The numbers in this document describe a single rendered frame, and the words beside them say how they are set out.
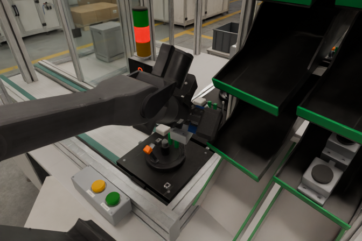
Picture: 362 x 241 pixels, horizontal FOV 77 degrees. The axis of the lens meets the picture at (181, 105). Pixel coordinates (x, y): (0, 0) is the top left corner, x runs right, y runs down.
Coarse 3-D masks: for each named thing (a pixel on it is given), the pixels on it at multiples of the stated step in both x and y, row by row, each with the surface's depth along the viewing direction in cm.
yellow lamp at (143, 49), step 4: (136, 44) 77; (140, 44) 76; (144, 44) 76; (148, 44) 77; (136, 48) 78; (140, 48) 77; (144, 48) 77; (148, 48) 78; (140, 52) 78; (144, 52) 78; (148, 52) 78; (140, 56) 79; (144, 56) 79
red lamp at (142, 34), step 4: (136, 28) 73; (140, 28) 73; (144, 28) 73; (148, 28) 75; (136, 32) 74; (140, 32) 74; (144, 32) 74; (148, 32) 75; (136, 36) 75; (140, 36) 75; (144, 36) 75; (148, 36) 76; (136, 40) 76; (140, 40) 75; (144, 40) 76; (148, 40) 76
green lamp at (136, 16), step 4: (132, 12) 72; (136, 12) 71; (140, 12) 70; (144, 12) 71; (136, 16) 71; (140, 16) 71; (144, 16) 72; (148, 16) 74; (136, 20) 72; (140, 20) 72; (144, 20) 72; (148, 20) 74; (136, 24) 73; (140, 24) 72; (144, 24) 73; (148, 24) 74
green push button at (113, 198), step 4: (112, 192) 67; (116, 192) 68; (108, 196) 66; (112, 196) 66; (116, 196) 66; (108, 200) 65; (112, 200) 65; (116, 200) 65; (108, 204) 65; (112, 204) 65
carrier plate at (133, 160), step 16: (144, 144) 84; (192, 144) 84; (128, 160) 78; (144, 160) 78; (192, 160) 78; (144, 176) 72; (160, 176) 72; (176, 176) 72; (192, 176) 73; (160, 192) 68; (176, 192) 68
